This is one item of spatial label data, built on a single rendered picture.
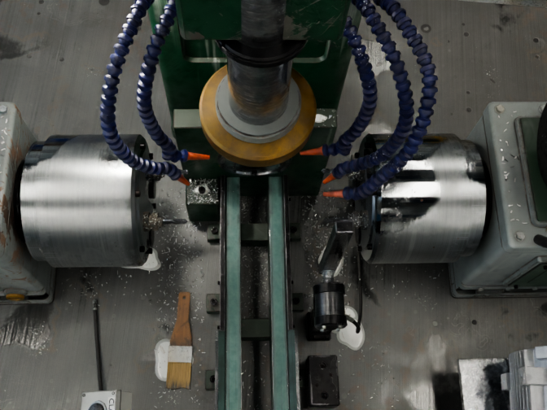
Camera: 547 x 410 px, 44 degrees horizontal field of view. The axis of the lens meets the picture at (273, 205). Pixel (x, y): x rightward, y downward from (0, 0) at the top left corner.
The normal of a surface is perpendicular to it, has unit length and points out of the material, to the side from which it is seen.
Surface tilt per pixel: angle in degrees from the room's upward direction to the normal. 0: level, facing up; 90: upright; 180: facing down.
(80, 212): 32
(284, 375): 0
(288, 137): 0
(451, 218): 39
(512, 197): 0
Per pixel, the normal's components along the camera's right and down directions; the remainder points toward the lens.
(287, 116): 0.04, -0.36
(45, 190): 0.04, -0.13
